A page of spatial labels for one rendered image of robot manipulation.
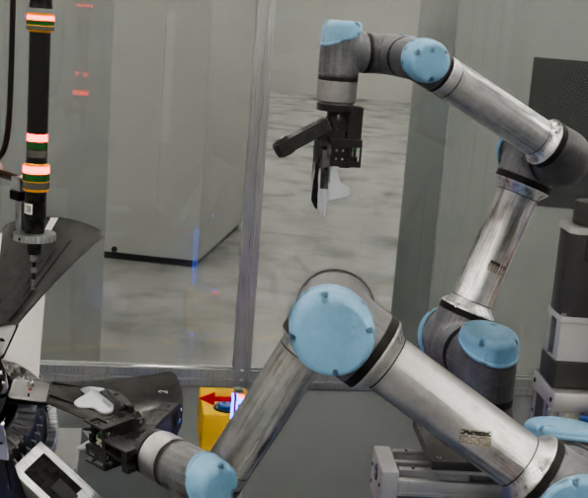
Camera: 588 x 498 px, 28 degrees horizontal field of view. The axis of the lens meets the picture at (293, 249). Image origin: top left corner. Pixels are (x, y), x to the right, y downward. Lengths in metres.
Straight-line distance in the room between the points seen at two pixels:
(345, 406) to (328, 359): 1.26
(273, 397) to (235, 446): 0.10
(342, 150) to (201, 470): 0.76
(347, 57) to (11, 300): 0.74
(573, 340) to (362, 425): 0.95
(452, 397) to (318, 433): 1.25
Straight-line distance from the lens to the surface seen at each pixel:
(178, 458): 1.71
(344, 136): 2.19
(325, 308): 1.56
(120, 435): 1.82
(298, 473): 2.87
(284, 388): 1.76
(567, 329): 2.01
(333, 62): 2.15
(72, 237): 2.10
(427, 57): 2.06
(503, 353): 2.25
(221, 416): 2.27
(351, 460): 2.88
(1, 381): 1.97
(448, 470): 2.29
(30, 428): 2.11
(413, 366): 1.61
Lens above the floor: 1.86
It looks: 12 degrees down
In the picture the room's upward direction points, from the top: 4 degrees clockwise
